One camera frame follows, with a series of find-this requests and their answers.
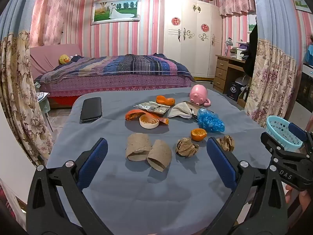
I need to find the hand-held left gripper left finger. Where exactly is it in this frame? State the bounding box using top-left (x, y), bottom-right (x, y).
top-left (26, 137), bottom-right (110, 235)

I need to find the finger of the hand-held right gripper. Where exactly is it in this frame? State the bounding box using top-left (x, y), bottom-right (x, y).
top-left (260, 132), bottom-right (306, 160)
top-left (288, 122), bottom-right (313, 150)

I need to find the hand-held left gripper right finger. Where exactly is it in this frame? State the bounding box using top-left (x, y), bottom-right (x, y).
top-left (205, 137), bottom-right (288, 235)

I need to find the teal plastic basket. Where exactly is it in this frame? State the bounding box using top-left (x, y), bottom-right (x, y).
top-left (266, 116), bottom-right (306, 152)

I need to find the beige cloth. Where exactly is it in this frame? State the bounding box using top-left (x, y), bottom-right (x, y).
top-left (168, 102), bottom-right (193, 119)

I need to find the white plastic lid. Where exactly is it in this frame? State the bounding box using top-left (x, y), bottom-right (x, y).
top-left (139, 115), bottom-right (159, 129)

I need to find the person's right hand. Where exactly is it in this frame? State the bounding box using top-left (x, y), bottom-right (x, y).
top-left (285, 185), bottom-right (309, 214)

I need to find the crumpled brown paper ball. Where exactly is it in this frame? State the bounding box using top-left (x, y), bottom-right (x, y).
top-left (175, 137), bottom-right (199, 157)
top-left (216, 135), bottom-right (235, 152)

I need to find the orange half peel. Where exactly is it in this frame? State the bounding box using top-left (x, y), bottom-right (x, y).
top-left (191, 128), bottom-right (208, 142)

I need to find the blue plastic bag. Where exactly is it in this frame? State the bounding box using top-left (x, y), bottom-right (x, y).
top-left (197, 108), bottom-right (225, 133)

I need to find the white water dispenser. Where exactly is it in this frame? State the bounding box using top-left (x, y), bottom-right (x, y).
top-left (295, 64), bottom-right (313, 114)

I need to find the brown cardboard tube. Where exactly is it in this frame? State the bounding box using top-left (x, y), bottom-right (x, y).
top-left (147, 139), bottom-right (173, 171)
top-left (125, 133), bottom-right (152, 161)

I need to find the black phone case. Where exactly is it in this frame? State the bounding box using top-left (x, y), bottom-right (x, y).
top-left (80, 97), bottom-right (102, 123)

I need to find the orange plastic wrapper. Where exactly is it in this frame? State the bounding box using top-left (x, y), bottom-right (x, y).
top-left (125, 110), bottom-right (169, 125)

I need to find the blue and floral curtain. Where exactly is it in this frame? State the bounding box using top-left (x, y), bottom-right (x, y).
top-left (245, 0), bottom-right (297, 128)

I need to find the black gift bag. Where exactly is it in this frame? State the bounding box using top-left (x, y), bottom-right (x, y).
top-left (226, 82), bottom-right (241, 102)

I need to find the pink pig cup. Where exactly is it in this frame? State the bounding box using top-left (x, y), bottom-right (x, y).
top-left (190, 84), bottom-right (211, 107)

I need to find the blue cloth cover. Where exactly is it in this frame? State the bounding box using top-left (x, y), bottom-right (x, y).
top-left (303, 43), bottom-right (313, 66)

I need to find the pink bed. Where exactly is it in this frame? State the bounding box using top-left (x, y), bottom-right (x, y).
top-left (29, 45), bottom-right (196, 108)

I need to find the silver foil packet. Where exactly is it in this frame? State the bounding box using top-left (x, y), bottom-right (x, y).
top-left (133, 101), bottom-right (171, 115)

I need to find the curled orange peel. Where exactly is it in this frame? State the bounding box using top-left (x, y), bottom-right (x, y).
top-left (156, 95), bottom-right (176, 106)

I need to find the wooden desk with drawers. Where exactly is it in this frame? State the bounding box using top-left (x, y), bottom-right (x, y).
top-left (213, 54), bottom-right (252, 94)

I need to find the dark cloth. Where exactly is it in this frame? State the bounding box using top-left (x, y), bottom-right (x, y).
top-left (245, 17), bottom-right (258, 77)

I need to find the white printer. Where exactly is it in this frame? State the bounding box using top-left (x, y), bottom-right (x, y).
top-left (230, 43), bottom-right (250, 60)

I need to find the patchwork quilt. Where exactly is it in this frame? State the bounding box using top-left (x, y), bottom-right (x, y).
top-left (40, 53), bottom-right (195, 83)

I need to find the silver desk lamp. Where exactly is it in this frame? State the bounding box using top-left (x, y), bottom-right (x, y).
top-left (224, 37), bottom-right (233, 57)

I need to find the beige floral curtain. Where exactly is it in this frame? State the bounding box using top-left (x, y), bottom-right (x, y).
top-left (0, 0), bottom-right (55, 167)

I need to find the white wardrobe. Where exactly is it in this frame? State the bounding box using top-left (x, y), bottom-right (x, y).
top-left (163, 0), bottom-right (222, 79)

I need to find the framed wedding photo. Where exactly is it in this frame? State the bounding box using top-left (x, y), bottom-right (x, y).
top-left (91, 0), bottom-right (141, 25)

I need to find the pink patterned curtain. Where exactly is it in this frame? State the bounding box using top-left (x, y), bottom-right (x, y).
top-left (29, 0), bottom-right (81, 47)

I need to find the small wall photo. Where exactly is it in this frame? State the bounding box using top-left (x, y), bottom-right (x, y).
top-left (295, 0), bottom-right (313, 11)

